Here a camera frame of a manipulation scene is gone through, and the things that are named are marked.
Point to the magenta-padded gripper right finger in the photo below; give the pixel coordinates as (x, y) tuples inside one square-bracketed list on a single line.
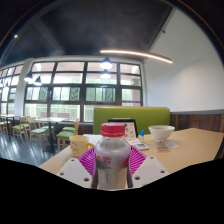
[(150, 170)]

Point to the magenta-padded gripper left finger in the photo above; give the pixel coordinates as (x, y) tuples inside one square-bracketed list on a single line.
[(75, 171)]

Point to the clear bottle with red cap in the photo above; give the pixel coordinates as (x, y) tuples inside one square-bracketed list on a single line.
[(111, 160)]

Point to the yellow mug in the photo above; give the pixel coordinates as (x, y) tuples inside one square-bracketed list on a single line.
[(79, 145)]

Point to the white paper napkin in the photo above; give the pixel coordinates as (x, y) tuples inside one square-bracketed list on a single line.
[(170, 144)]

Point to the small blue-capped white bottle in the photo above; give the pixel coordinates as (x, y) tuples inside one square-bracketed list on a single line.
[(141, 136)]

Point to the white paper sheet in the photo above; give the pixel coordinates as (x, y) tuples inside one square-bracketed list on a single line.
[(91, 138)]

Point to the white bowl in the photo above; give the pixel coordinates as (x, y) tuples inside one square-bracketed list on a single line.
[(161, 132)]

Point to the black-framed tablet with stickers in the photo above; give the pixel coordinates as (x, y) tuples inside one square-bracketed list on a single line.
[(130, 128)]

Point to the green upholstered bench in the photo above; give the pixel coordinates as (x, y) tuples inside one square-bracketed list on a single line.
[(150, 116)]

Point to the group of green-seated wooden chairs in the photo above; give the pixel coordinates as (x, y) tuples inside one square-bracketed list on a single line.
[(38, 130)]

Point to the wooden dining table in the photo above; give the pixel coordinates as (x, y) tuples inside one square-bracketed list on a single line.
[(8, 116), (50, 119)]

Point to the black pendant lamp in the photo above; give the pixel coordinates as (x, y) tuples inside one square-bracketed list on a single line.
[(105, 74), (37, 82), (106, 64), (28, 78)]

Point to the long linear ceiling light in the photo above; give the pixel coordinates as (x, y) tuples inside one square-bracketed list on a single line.
[(136, 54)]

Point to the round ceiling spotlight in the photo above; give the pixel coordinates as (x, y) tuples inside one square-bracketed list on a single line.
[(15, 36)]

